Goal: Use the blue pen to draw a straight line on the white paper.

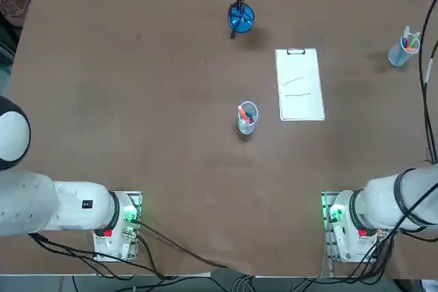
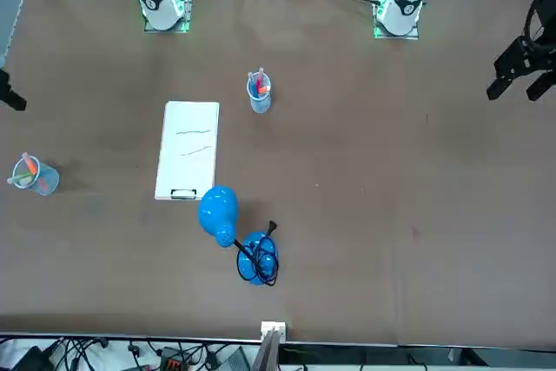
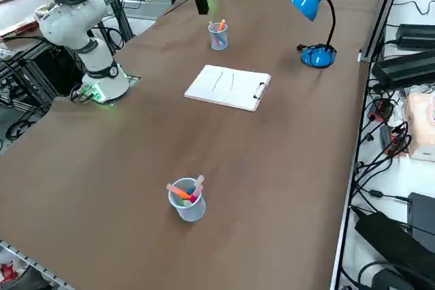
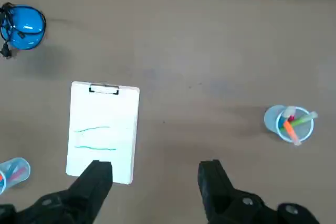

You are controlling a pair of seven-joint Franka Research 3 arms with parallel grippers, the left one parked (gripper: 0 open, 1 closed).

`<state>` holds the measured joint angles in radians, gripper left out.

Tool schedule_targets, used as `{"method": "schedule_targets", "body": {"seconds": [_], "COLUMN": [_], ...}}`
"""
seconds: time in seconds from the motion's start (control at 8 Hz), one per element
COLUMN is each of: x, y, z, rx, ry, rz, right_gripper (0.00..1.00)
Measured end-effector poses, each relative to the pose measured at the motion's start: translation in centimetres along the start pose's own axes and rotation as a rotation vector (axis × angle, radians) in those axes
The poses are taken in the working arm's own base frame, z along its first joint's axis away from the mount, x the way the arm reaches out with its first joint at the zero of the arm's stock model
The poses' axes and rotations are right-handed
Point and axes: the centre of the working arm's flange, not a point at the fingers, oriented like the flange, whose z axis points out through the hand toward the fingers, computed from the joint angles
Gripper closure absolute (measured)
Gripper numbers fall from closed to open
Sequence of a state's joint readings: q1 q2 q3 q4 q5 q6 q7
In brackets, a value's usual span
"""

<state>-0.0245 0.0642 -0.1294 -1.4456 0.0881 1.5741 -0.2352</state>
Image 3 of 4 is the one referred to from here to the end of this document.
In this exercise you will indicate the pale tissue pack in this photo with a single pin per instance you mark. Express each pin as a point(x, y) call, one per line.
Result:
point(421, 127)

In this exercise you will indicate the aluminium frame rail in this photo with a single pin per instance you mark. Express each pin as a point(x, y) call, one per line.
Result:
point(380, 21)

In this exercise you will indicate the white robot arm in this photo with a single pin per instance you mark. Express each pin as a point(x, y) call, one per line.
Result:
point(68, 21)

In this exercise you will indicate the clear plastic pen cup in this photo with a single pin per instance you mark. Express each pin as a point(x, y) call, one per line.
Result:
point(190, 213)
point(217, 45)

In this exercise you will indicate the white side bench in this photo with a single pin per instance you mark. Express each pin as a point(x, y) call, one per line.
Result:
point(408, 11)

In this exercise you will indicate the white paper sheet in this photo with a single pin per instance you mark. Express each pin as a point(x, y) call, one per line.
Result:
point(224, 86)

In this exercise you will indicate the green pen with clear cap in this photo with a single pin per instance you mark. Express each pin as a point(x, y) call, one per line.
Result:
point(186, 202)

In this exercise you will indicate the pink pen with clear cap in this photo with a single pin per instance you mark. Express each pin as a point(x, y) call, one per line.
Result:
point(212, 28)
point(195, 197)

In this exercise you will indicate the orange pen with clear cap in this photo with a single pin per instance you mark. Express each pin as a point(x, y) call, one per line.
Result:
point(180, 193)
point(222, 26)

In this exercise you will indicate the blue pen with clear cap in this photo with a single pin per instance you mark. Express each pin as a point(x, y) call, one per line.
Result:
point(221, 38)
point(191, 189)

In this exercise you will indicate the black power adapter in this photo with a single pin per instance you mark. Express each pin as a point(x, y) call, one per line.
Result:
point(423, 212)
point(418, 37)
point(404, 69)
point(384, 232)

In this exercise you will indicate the wooden clipboard with metal clip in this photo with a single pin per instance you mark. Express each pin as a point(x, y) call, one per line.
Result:
point(260, 91)

